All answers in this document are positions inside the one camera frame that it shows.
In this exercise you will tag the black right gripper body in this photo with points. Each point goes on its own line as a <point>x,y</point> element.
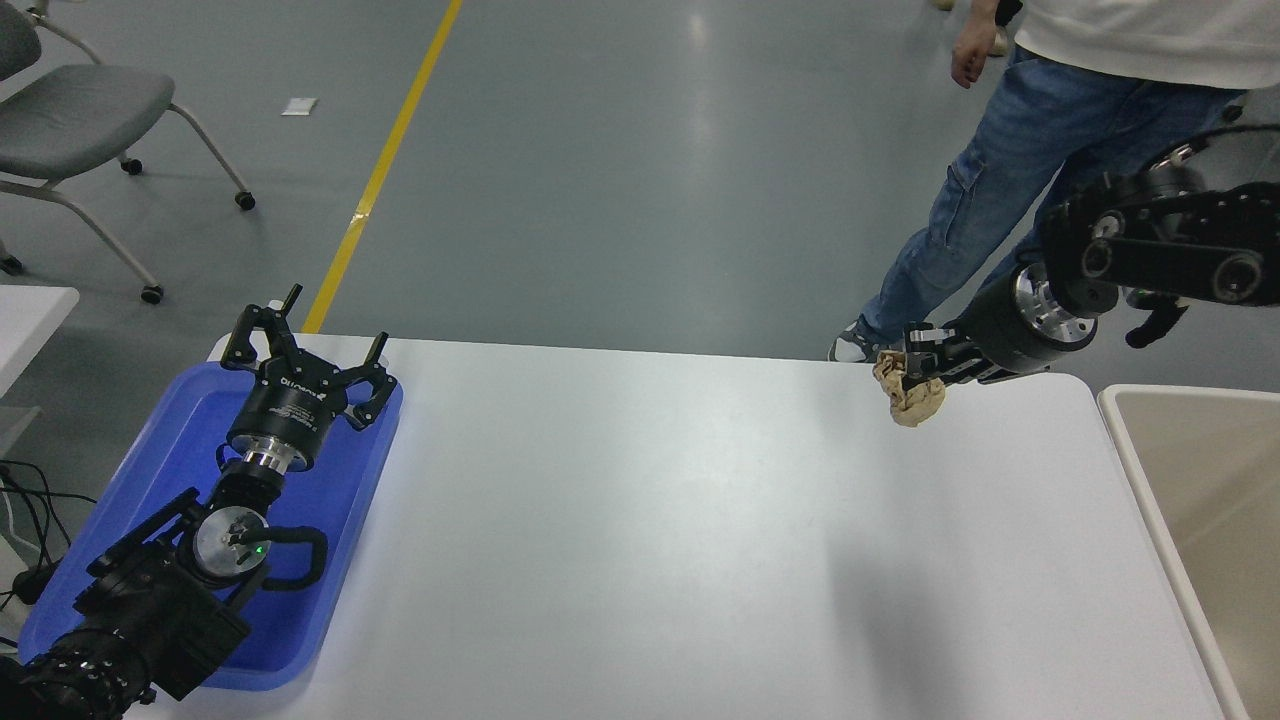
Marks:
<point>995,335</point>

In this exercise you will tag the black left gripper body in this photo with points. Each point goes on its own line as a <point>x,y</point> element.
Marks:
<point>285,412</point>

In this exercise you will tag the tan paper ball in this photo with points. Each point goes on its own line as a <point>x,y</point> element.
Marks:
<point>915,400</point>

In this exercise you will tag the person's forearm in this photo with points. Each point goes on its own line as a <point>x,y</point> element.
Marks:
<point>983,8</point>

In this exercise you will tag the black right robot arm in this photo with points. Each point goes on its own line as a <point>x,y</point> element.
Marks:
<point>1170,240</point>

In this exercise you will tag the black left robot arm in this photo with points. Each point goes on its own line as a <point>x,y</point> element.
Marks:
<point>150,610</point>

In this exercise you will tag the person's hand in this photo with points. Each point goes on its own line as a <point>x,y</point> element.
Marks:
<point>970,55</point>

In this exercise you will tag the blue plastic tray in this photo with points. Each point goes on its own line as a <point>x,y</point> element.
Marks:
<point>170,440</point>

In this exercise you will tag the small white side table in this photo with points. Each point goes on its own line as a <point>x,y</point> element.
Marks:
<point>30,320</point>

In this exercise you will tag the large pale bin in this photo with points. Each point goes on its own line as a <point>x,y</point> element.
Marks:
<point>1210,480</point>

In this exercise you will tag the grey chair on casters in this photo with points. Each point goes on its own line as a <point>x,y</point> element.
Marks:
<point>80,115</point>

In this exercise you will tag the black power plug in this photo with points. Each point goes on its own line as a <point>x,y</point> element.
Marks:
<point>32,583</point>

